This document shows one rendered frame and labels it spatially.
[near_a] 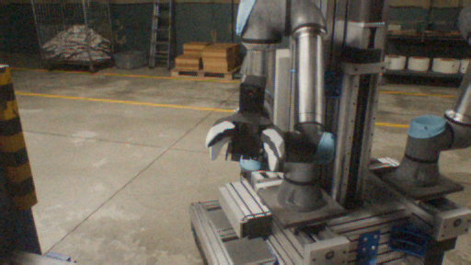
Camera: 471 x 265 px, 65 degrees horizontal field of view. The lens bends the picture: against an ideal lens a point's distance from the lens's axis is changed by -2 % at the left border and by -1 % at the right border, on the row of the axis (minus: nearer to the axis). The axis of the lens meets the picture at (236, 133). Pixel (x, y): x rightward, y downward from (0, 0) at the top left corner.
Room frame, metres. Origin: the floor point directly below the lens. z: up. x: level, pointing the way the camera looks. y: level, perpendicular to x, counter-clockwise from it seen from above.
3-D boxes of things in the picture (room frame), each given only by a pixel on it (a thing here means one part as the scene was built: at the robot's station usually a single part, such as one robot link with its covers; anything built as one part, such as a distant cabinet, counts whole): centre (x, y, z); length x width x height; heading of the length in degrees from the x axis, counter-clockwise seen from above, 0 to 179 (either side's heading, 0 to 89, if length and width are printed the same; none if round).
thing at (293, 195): (1.08, -0.21, 0.87); 0.15 x 0.15 x 0.10
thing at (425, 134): (1.24, -0.69, 0.98); 0.13 x 0.12 x 0.14; 106
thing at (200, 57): (7.18, 0.54, 0.28); 1.20 x 0.83 x 0.57; 74
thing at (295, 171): (1.08, -0.20, 0.98); 0.13 x 0.12 x 0.14; 83
